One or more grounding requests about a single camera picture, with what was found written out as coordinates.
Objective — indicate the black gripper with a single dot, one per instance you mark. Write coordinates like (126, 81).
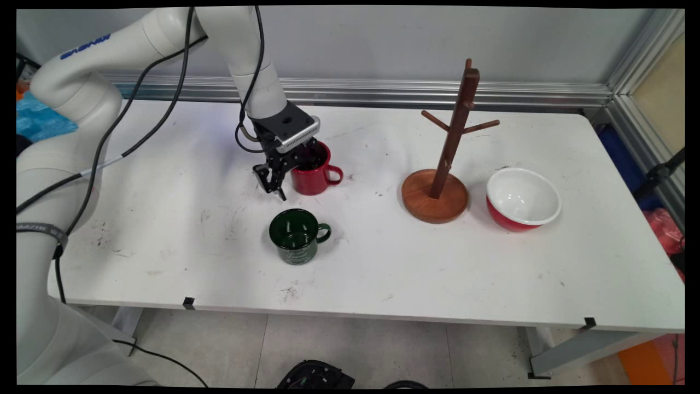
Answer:
(273, 153)

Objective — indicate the red enamel mug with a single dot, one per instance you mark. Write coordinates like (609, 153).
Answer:
(311, 180)

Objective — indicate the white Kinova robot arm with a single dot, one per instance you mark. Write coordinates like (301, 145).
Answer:
(82, 87)

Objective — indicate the dark green enamel mug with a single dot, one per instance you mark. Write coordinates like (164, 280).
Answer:
(298, 243)

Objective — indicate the wooden mug tree stand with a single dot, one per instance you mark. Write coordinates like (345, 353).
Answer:
(435, 200)

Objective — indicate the black tape marker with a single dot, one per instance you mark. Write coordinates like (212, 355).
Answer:
(589, 323)
(188, 303)

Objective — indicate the black device on floor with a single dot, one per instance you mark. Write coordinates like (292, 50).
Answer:
(314, 376)

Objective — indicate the red bowl white inside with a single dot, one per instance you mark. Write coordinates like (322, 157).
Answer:
(522, 197)

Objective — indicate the black curved floor object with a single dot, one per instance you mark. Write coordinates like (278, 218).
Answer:
(406, 384)

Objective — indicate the blue plastic sheet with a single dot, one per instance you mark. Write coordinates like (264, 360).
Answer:
(41, 120)

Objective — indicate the small orange object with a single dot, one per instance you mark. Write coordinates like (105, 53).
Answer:
(22, 90)

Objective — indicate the blue bin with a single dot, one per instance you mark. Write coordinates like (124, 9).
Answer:
(620, 158)

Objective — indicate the grey table leg long foot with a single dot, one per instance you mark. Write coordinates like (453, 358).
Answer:
(579, 350)

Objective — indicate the black clamp stand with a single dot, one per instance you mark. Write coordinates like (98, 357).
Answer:
(659, 174)

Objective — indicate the red plastic bag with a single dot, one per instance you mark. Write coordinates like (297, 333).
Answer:
(664, 232)

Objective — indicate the orange floor object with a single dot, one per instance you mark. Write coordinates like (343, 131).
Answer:
(645, 364)

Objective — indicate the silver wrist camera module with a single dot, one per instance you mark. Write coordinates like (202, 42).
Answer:
(298, 134)

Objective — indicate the long aluminium frame rail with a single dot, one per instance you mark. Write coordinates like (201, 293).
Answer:
(383, 92)

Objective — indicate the aluminium corner frame post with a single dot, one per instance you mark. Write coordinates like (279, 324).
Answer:
(642, 60)

